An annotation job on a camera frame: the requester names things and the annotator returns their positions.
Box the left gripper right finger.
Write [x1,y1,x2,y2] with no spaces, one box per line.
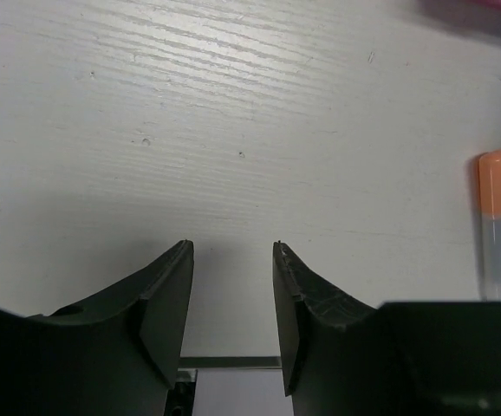
[272,242,501,415]

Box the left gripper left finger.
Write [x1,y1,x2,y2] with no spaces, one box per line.
[0,240,193,415]

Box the orange cap grey marker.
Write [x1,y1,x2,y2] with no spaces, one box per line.
[478,149,501,300]

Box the pink drawer box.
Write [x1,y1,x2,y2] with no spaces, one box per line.
[418,0,501,18]

